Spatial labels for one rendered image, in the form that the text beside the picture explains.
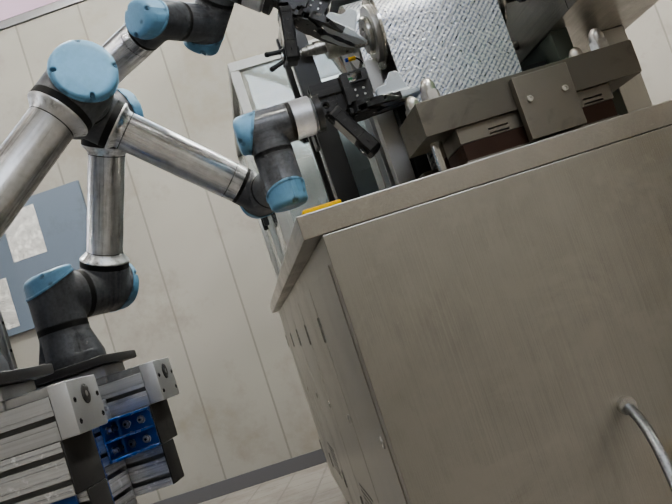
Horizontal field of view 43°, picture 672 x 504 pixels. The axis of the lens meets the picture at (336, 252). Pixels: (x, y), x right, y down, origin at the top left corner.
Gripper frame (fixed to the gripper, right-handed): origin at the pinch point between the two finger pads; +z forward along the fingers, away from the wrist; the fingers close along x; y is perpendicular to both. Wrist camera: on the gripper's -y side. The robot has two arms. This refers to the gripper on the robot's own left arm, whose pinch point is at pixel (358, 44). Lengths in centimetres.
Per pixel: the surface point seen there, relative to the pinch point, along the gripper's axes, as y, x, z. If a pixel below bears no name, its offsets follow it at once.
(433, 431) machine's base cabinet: -64, -31, 34
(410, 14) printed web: 7.8, -5.1, 7.1
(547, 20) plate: 18.0, -4.8, 32.6
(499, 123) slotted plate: -12.5, -23.9, 27.6
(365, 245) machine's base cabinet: -42, -31, 13
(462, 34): 8.2, -5.2, 17.9
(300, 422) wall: -91, 332, 46
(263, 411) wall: -93, 336, 24
